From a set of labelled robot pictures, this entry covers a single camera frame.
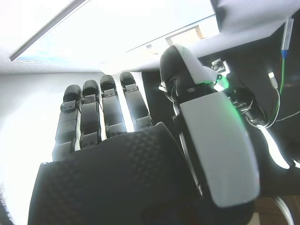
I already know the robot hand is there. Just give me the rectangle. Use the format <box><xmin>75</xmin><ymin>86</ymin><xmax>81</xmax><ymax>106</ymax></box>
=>
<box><xmin>28</xmin><ymin>44</ymin><xmax>261</xmax><ymax>225</ymax></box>

